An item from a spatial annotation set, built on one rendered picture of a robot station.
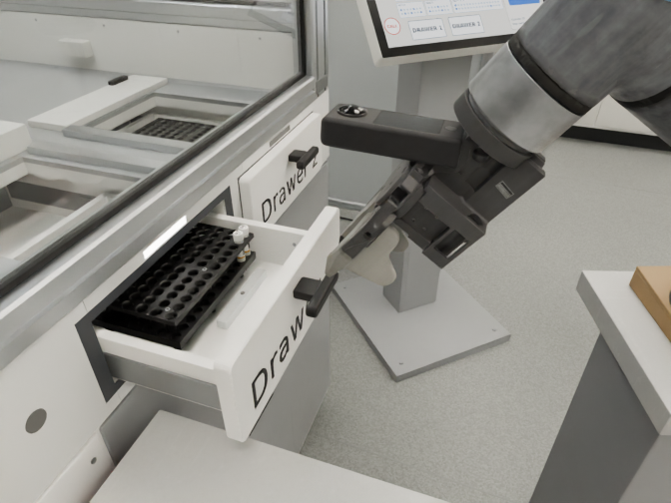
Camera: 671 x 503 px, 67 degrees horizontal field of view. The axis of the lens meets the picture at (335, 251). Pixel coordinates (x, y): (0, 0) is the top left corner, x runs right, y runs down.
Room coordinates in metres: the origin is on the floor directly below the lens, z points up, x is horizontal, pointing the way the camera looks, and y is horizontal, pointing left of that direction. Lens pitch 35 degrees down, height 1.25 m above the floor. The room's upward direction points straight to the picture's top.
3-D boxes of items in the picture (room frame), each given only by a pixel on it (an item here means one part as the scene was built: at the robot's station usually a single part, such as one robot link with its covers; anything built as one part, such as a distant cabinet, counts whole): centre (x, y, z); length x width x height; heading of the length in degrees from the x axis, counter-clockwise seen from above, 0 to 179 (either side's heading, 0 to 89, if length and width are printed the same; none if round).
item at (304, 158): (0.77, 0.06, 0.91); 0.07 x 0.04 x 0.01; 161
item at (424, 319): (1.38, -0.29, 0.51); 0.50 x 0.45 x 1.02; 24
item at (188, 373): (0.50, 0.25, 0.86); 0.40 x 0.26 x 0.06; 71
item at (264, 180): (0.78, 0.08, 0.87); 0.29 x 0.02 x 0.11; 161
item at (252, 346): (0.43, 0.05, 0.87); 0.29 x 0.02 x 0.11; 161
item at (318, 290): (0.42, 0.02, 0.91); 0.07 x 0.04 x 0.01; 161
